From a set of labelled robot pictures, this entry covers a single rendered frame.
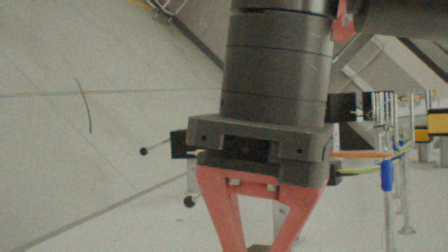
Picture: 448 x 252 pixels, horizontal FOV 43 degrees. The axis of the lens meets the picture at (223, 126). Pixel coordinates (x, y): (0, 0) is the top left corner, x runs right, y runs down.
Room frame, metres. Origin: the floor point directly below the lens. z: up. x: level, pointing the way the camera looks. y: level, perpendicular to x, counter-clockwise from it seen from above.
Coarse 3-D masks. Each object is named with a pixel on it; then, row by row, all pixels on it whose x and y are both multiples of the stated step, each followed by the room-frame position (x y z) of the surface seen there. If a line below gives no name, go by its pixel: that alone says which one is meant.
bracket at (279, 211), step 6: (276, 204) 0.53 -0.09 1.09; (282, 204) 0.53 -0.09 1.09; (276, 210) 0.53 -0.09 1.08; (282, 210) 0.55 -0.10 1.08; (288, 210) 0.53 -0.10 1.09; (276, 216) 0.53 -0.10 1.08; (282, 216) 0.53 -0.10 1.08; (276, 222) 0.53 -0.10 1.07; (282, 222) 0.53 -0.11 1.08; (276, 228) 0.53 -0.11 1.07; (276, 234) 0.53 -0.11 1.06; (300, 240) 0.54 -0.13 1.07; (294, 246) 0.52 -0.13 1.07
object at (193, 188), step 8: (176, 136) 0.84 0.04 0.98; (184, 136) 0.84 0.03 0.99; (160, 144) 0.86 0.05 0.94; (176, 144) 0.84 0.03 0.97; (184, 144) 0.84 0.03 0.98; (144, 152) 0.86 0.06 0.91; (176, 152) 0.84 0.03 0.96; (184, 152) 0.84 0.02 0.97; (192, 160) 0.85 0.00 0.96; (192, 168) 0.86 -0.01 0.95; (192, 176) 0.85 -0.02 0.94; (192, 184) 0.84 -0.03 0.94; (184, 192) 0.83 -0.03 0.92; (192, 192) 0.83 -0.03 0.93; (200, 192) 0.84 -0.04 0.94
